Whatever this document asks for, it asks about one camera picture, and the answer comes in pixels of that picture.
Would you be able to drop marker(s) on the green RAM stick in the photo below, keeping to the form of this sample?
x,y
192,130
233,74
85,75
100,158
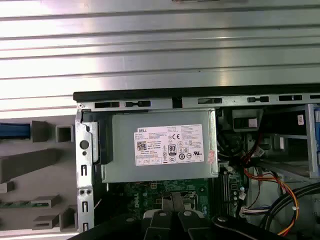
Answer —
x,y
15,204

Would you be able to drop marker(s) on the grey metal drive cage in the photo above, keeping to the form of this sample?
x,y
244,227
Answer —
x,y
310,140

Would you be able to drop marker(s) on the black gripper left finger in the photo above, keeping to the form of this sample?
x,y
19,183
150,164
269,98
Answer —
x,y
160,225

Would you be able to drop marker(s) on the grey parts rack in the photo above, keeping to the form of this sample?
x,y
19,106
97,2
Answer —
x,y
50,180

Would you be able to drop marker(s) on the hard disk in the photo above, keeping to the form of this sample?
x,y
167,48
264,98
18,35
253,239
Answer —
x,y
12,130

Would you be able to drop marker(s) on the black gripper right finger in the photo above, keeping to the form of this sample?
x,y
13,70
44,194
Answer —
x,y
192,225

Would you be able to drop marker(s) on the grey power supply unit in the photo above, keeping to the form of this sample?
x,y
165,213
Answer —
x,y
125,150

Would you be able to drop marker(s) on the CPU socket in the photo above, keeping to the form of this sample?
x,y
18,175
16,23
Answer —
x,y
192,197

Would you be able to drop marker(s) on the green motherboard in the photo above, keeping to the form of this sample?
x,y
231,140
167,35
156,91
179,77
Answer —
x,y
140,197

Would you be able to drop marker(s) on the black open PC case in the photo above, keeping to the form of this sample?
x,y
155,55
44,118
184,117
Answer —
x,y
82,150

